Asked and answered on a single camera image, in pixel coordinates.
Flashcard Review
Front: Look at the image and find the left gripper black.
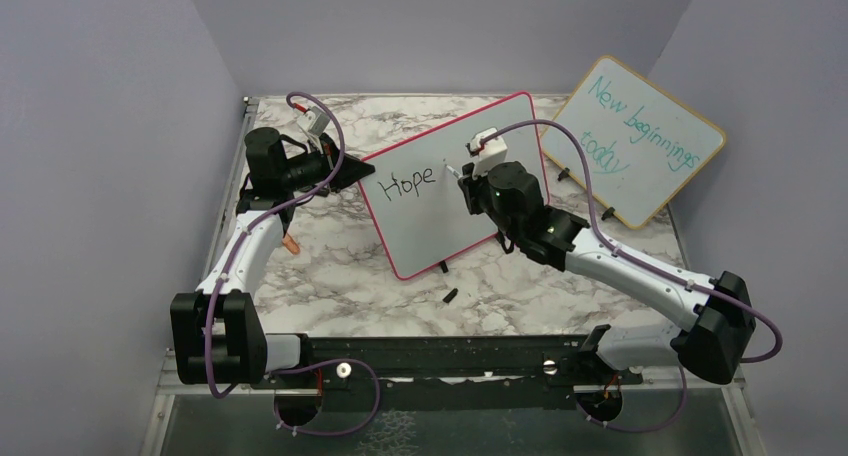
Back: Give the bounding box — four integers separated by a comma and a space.
281, 132, 375, 193

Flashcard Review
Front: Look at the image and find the white whiteboard marker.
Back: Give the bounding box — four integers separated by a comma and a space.
445, 165, 462, 179

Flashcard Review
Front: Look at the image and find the red framed whiteboard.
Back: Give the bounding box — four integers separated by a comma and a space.
359, 92, 535, 280

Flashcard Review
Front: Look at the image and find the black marker cap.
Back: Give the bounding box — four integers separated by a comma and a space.
442, 288, 459, 304

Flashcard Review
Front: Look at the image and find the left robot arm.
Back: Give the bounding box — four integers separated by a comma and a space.
170, 127, 375, 387

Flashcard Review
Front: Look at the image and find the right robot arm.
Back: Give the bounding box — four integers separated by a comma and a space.
457, 162, 755, 384

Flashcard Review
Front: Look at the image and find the yellow framed whiteboard with writing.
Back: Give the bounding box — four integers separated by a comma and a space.
541, 55, 726, 229

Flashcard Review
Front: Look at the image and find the orange marker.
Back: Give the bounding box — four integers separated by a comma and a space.
282, 234, 301, 255

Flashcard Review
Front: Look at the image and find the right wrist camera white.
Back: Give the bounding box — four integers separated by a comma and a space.
467, 127, 508, 178

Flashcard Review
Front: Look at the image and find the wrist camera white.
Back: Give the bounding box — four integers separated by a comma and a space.
467, 127, 508, 178
295, 106, 330, 146

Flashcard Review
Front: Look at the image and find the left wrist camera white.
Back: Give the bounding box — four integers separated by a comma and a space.
295, 106, 330, 146

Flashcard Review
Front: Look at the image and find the aluminium frame left rail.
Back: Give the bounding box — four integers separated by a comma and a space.
196, 96, 261, 285

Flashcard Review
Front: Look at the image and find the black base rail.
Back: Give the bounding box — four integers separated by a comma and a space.
258, 334, 642, 420

